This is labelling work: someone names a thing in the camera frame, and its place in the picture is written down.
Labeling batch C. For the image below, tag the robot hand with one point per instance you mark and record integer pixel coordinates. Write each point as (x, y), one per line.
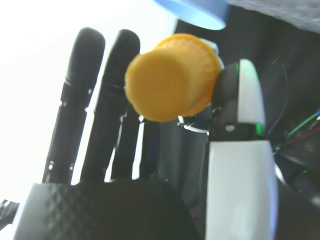
(240, 175)

